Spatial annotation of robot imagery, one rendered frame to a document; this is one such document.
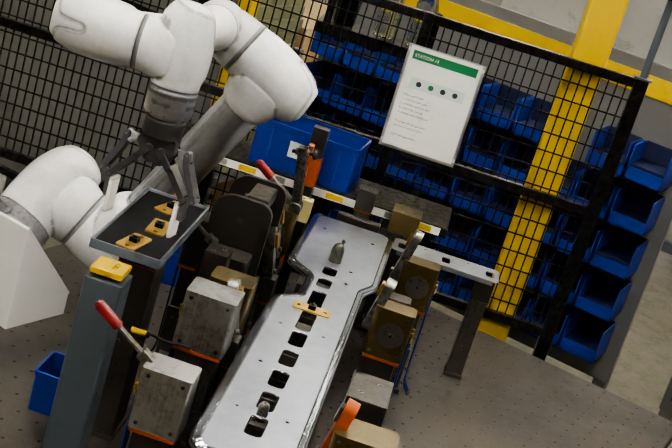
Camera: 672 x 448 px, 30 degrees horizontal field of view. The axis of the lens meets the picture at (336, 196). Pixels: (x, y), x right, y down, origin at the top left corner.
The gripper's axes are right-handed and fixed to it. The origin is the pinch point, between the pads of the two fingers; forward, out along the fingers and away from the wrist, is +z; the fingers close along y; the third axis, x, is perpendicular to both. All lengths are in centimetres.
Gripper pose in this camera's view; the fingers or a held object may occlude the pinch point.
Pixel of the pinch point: (140, 217)
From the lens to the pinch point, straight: 236.2
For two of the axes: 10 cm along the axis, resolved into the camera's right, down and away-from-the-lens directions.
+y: 9.1, 3.5, -2.3
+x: 3.1, -2.0, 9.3
